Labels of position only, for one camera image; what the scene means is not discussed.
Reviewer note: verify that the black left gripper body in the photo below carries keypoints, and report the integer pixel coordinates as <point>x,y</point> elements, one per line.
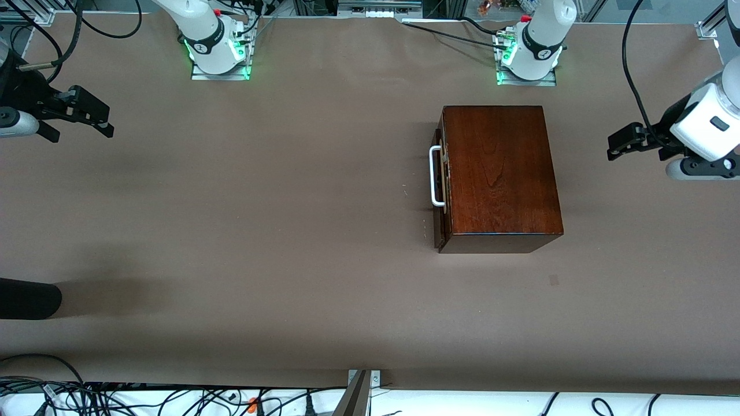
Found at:
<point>661,134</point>

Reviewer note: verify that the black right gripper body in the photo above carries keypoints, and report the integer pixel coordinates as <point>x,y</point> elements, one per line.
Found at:
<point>22,92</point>

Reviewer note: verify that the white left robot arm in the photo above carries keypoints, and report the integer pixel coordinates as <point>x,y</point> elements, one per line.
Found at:
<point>540,40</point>

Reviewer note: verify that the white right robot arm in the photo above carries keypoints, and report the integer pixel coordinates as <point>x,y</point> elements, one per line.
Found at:
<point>205,34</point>

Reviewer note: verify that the dark brown wooden cabinet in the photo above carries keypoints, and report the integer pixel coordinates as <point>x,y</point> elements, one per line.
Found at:
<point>503,173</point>

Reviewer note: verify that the black fabric covered cylinder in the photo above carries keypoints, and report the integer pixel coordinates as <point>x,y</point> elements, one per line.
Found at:
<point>29,298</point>

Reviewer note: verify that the brown table cover mat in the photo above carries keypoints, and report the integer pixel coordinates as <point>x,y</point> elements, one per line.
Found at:
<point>289,173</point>

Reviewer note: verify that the white power strip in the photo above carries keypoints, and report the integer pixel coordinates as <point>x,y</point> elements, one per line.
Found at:
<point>381,14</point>

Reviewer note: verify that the black power plug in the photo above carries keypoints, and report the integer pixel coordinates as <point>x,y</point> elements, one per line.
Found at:
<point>309,407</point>

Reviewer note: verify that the dark slanted pole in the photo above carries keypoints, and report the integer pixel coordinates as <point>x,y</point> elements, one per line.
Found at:
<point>354,401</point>

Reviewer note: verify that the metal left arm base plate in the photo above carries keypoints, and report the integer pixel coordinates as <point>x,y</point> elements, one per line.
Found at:
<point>549,82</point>

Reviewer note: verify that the silver corner bracket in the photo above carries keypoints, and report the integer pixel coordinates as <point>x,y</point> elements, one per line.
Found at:
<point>706,30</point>

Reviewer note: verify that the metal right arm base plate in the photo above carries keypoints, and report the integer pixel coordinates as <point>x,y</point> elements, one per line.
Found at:
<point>199,75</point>

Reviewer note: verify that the silver metal frame bar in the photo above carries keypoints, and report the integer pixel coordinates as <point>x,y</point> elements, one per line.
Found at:
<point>378,4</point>

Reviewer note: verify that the silver metal bracket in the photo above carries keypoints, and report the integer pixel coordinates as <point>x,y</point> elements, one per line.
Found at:
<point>376,378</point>

